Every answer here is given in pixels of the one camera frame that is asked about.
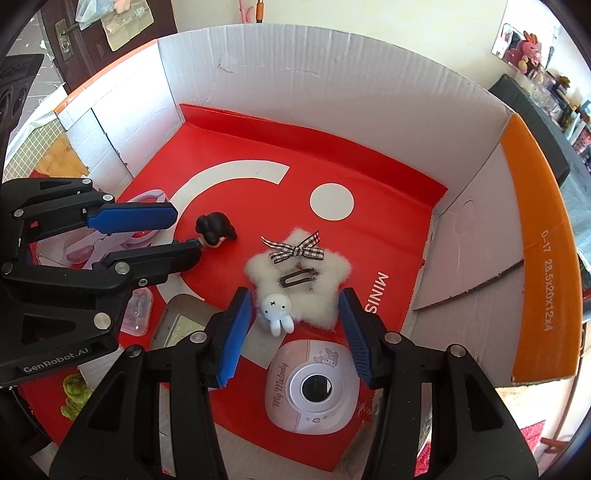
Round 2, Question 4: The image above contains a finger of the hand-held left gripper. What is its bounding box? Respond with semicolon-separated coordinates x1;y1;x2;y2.
0;178;179;241
0;239;204;365

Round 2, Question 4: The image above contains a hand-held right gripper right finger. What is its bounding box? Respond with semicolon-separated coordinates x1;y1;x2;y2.
338;287;541;480

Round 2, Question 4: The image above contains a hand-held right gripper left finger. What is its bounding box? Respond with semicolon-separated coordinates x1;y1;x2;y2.
48;286;255;480

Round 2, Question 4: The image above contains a large lavender plastic clip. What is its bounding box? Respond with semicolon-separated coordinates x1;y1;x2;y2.
39;188;171;273

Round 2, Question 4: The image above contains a green plush toy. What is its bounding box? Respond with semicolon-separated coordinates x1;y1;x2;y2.
60;373;93;422

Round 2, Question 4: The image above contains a small clear plastic box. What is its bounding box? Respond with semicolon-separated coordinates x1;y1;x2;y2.
119;288;154;338

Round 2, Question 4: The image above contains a brown rounded case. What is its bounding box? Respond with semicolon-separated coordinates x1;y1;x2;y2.
151;293;209;356

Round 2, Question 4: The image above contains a pink mini camera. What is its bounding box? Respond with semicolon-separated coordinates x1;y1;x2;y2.
265;339;385;435

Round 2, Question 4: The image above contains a white fluffy star keychain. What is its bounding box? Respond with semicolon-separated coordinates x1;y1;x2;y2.
245;228;352;338

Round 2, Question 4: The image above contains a black-haired doll figurine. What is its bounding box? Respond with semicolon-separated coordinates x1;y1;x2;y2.
185;212;239;250

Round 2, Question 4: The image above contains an orange cardboard box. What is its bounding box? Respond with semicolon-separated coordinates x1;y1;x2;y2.
18;16;583;476

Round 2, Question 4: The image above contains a red paper liner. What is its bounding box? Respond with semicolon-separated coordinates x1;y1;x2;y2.
21;104;448;472

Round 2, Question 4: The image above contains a dark brown door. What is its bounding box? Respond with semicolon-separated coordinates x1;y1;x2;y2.
39;0;179;94

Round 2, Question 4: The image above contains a clear plastic bag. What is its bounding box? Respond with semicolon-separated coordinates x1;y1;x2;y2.
76;0;116;31

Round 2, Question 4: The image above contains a side table with blue cloth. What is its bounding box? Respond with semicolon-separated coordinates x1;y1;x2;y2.
489;74;591;278

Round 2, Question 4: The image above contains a group of bottles and cosmetics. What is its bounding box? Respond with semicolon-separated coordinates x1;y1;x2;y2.
531;69;591;160

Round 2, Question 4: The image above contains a pink rabbit plush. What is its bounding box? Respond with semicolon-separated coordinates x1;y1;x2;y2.
505;30;546;75

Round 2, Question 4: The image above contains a metal door handle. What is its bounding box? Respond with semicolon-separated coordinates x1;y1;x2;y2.
55;18;75;61

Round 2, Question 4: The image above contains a wall mirror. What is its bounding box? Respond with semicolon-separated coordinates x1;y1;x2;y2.
492;9;562;70

